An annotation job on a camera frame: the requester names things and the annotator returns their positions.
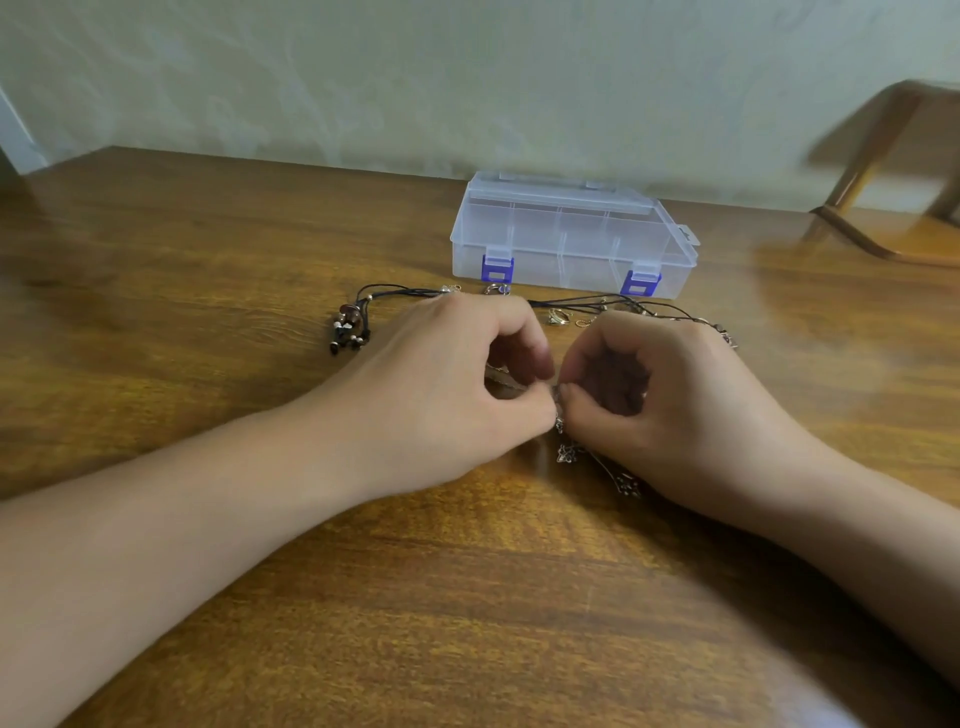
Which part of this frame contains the person's right hand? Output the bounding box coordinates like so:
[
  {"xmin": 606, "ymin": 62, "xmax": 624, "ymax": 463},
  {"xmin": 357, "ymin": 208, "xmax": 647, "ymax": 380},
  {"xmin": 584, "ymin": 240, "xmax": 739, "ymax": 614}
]
[{"xmin": 556, "ymin": 310, "xmax": 857, "ymax": 530}]

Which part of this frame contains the person's left hand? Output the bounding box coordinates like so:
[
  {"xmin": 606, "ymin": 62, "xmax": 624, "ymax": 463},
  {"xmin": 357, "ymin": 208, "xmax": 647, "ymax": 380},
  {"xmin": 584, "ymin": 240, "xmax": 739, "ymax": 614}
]
[{"xmin": 292, "ymin": 292, "xmax": 560, "ymax": 504}]

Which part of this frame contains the clear plastic organizer box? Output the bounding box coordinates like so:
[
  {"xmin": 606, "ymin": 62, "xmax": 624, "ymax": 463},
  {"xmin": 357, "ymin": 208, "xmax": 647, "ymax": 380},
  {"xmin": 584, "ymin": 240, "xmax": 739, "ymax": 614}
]
[{"xmin": 450, "ymin": 169, "xmax": 702, "ymax": 300}]

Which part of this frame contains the person's left forearm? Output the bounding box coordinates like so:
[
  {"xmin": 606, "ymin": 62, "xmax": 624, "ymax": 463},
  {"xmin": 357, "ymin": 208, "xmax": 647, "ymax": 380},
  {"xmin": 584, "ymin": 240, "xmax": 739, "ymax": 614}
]
[{"xmin": 0, "ymin": 405, "xmax": 365, "ymax": 728}]

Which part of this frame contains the wooden shelf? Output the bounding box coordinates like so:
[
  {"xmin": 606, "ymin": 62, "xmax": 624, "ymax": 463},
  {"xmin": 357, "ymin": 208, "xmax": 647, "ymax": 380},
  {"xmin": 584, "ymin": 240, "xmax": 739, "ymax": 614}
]
[{"xmin": 811, "ymin": 79, "xmax": 960, "ymax": 269}]

